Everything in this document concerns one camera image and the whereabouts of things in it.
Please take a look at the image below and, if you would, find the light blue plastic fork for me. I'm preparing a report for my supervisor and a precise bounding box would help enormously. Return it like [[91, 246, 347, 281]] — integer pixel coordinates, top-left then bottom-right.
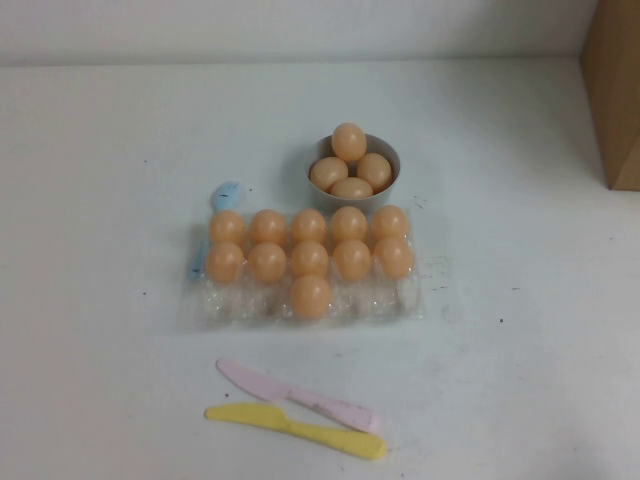
[[187, 181, 248, 280]]

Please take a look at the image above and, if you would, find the clear plastic egg tray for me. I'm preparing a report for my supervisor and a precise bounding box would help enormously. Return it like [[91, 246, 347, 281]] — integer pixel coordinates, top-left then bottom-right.
[[182, 207, 427, 332]]

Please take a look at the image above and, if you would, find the grey round bowl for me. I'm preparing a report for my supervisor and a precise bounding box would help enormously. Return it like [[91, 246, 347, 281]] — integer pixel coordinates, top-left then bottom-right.
[[303, 133, 404, 215]]

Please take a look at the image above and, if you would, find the orange plastic egg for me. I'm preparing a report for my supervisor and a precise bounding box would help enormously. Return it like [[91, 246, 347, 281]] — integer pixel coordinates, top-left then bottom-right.
[[289, 274, 333, 321], [357, 152, 394, 189], [309, 156, 350, 191], [330, 206, 369, 243], [249, 209, 289, 246], [371, 204, 411, 241], [208, 210, 248, 247], [331, 122, 368, 162], [205, 242, 246, 285], [332, 239, 374, 281], [290, 241, 330, 279], [290, 208, 329, 245], [330, 176, 375, 198], [247, 242, 289, 284], [373, 237, 416, 280]]

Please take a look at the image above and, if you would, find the brown cardboard box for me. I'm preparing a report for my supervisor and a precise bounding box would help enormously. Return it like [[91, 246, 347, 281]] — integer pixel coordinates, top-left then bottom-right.
[[579, 0, 640, 192]]

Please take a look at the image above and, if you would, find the pink plastic knife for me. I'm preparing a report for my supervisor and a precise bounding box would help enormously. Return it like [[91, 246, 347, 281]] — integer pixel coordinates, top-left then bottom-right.
[[215, 357, 384, 434]]

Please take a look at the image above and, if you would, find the yellow plastic knife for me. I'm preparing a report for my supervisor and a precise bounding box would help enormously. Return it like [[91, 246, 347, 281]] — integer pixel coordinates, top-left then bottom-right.
[[203, 402, 389, 462]]

